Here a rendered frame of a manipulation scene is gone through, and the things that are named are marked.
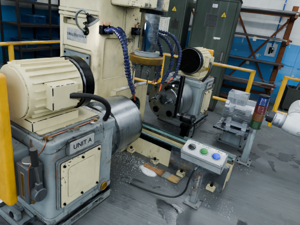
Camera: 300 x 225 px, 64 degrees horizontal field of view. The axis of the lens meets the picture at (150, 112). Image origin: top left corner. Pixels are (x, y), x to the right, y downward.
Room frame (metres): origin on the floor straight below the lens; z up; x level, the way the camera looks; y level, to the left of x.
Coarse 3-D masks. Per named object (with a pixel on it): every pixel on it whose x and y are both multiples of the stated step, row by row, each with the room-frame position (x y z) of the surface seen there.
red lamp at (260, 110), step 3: (255, 105) 1.25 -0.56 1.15; (258, 105) 1.23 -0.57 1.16; (255, 108) 1.24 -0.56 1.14; (258, 108) 1.22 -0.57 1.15; (261, 108) 1.22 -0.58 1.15; (264, 108) 1.22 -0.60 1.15; (255, 111) 1.23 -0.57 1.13; (258, 111) 1.22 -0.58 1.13; (261, 111) 1.22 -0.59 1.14; (264, 111) 1.22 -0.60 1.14
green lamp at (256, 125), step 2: (252, 120) 1.24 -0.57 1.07; (250, 122) 1.24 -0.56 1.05; (252, 122) 1.23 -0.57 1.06; (254, 122) 1.22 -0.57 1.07; (256, 122) 1.22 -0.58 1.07; (258, 122) 1.22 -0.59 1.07; (260, 122) 1.22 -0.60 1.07; (250, 124) 1.24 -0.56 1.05; (252, 124) 1.23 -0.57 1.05; (254, 124) 1.22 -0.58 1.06; (256, 124) 1.22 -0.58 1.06; (258, 124) 1.22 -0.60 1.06; (260, 124) 1.22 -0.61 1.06; (250, 126) 1.23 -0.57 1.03; (252, 126) 1.23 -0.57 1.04; (254, 126) 1.22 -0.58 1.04; (256, 126) 1.22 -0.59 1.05; (258, 126) 1.22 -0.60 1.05; (260, 126) 1.22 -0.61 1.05; (254, 128) 1.22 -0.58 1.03; (256, 128) 1.21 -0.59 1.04; (258, 128) 1.22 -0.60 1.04
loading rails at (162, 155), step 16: (144, 128) 1.29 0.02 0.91; (160, 128) 1.27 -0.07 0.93; (144, 144) 1.16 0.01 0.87; (160, 144) 1.11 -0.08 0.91; (176, 144) 1.18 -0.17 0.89; (160, 160) 1.10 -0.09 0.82; (176, 160) 1.05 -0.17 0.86; (192, 176) 1.00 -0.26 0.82; (208, 176) 0.96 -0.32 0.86; (224, 176) 0.93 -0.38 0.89
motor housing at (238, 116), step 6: (246, 102) 1.46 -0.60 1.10; (252, 102) 1.46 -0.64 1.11; (228, 108) 1.47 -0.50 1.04; (234, 108) 1.44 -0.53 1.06; (240, 108) 1.43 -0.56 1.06; (246, 108) 1.44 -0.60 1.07; (252, 108) 1.43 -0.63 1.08; (222, 114) 1.47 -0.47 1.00; (228, 114) 1.46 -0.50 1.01; (234, 114) 1.44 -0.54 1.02; (240, 114) 1.42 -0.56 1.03; (246, 114) 1.40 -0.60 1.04; (252, 114) 1.39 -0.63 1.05; (234, 120) 1.44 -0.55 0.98; (240, 120) 1.43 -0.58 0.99; (246, 120) 1.40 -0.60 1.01; (240, 126) 1.45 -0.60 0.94
